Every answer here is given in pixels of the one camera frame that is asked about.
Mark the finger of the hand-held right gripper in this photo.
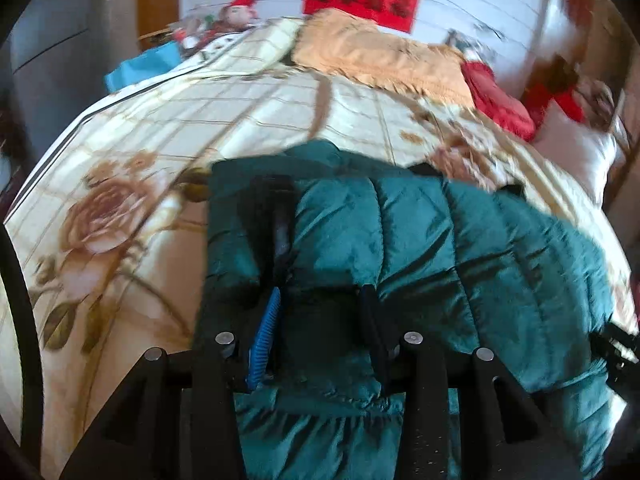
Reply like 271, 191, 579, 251
592, 322, 640, 402

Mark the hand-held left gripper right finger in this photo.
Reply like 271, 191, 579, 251
359, 284, 584, 480

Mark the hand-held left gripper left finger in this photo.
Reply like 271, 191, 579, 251
60, 285, 282, 480

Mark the green quilted jacket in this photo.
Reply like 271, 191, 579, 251
194, 140, 628, 480

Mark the bed with floral sheet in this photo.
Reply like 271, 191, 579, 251
0, 16, 640, 480

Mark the white pillow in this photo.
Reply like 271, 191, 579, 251
532, 104, 622, 207

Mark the red heart-shaped cushion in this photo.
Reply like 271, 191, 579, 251
460, 57, 537, 142

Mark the yellow frilled pillow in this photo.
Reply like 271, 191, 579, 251
290, 7, 477, 107

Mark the red clothing pile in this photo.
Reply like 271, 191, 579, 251
524, 56, 587, 122

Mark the blue bag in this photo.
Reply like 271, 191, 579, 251
104, 41, 182, 94

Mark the clutter of small toys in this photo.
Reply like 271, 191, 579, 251
167, 7, 216, 53

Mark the stuffed doll with red hat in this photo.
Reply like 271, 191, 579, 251
200, 0, 262, 47

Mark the grey refrigerator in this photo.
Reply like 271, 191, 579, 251
9, 0, 142, 113

